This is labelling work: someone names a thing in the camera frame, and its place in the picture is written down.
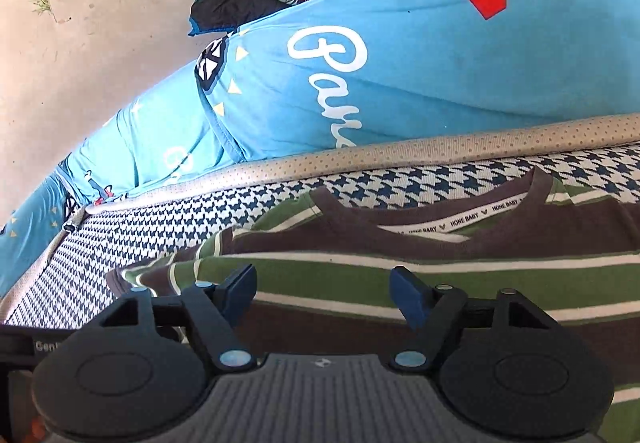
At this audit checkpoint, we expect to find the green plant wall decal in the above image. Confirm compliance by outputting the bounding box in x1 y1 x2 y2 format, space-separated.
22 0 71 24

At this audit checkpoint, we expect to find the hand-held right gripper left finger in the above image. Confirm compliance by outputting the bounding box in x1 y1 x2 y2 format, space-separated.
92 264 258 371

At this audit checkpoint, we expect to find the blue printed duvet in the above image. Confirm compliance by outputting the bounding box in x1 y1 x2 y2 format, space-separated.
0 0 640 299

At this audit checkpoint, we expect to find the houndstooth patterned mattress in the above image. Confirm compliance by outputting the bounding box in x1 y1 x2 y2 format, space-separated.
0 113 640 329

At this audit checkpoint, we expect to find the green brown striped shirt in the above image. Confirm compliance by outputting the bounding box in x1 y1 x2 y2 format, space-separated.
105 167 640 443

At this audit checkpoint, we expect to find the dark folded blanket pile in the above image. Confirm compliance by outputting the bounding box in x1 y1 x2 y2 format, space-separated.
189 0 296 38

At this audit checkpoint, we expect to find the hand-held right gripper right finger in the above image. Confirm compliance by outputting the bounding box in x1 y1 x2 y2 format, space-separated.
389 265 548 371

